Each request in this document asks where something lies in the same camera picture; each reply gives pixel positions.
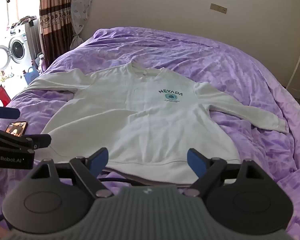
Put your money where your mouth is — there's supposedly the purple bedspread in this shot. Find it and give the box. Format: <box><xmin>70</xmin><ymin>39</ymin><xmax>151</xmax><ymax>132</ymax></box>
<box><xmin>0</xmin><ymin>27</ymin><xmax>300</xmax><ymax>240</ymax></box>

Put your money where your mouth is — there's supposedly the black cable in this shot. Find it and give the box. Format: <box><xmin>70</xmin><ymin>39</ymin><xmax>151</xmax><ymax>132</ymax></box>
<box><xmin>0</xmin><ymin>176</ymin><xmax>150</xmax><ymax>227</ymax></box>

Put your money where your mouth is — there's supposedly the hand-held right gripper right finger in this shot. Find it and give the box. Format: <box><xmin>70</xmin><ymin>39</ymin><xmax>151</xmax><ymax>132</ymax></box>
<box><xmin>184</xmin><ymin>148</ymin><xmax>264</xmax><ymax>197</ymax></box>

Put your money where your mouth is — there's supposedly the blue detergent bottle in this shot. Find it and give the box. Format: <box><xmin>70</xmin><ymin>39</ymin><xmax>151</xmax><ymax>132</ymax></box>
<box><xmin>22</xmin><ymin>66</ymin><xmax>40</xmax><ymax>85</ymax></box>

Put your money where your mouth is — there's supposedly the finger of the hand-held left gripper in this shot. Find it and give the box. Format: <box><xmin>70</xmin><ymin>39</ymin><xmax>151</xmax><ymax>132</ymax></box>
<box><xmin>0</xmin><ymin>126</ymin><xmax>52</xmax><ymax>153</ymax></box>
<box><xmin>0</xmin><ymin>106</ymin><xmax>21</xmax><ymax>120</ymax></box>

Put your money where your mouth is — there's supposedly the white washing machine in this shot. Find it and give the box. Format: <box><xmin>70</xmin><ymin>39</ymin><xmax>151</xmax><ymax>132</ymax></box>
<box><xmin>0</xmin><ymin>24</ymin><xmax>28</xmax><ymax>73</ymax></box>

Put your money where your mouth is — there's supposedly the white tied sheer curtain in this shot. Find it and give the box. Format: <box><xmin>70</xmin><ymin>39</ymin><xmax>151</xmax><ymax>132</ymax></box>
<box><xmin>69</xmin><ymin>0</ymin><xmax>92</xmax><ymax>50</ymax></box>

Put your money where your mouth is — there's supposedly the pink bottle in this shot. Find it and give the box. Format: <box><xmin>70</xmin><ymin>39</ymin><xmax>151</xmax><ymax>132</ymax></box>
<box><xmin>38</xmin><ymin>54</ymin><xmax>48</xmax><ymax>73</ymax></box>

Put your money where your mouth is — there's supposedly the beige wall socket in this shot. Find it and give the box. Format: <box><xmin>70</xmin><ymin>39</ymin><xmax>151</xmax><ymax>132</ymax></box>
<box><xmin>210</xmin><ymin>3</ymin><xmax>227</xmax><ymax>13</ymax></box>

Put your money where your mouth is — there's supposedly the brown patterned curtain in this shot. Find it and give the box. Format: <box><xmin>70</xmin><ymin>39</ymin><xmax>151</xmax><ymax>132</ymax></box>
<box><xmin>39</xmin><ymin>0</ymin><xmax>73</xmax><ymax>68</ymax></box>

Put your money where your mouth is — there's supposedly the smartphone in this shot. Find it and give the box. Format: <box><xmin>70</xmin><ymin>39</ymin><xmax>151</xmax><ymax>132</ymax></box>
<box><xmin>5</xmin><ymin>121</ymin><xmax>28</xmax><ymax>138</ymax></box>

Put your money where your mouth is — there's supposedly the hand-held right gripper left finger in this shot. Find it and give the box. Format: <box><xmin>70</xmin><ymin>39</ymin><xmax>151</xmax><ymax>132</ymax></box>
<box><xmin>31</xmin><ymin>147</ymin><xmax>114</xmax><ymax>198</ymax></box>

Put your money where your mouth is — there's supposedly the white sock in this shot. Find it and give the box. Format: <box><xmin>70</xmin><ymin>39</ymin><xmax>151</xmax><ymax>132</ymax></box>
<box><xmin>27</xmin><ymin>60</ymin><xmax>289</xmax><ymax>187</ymax></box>

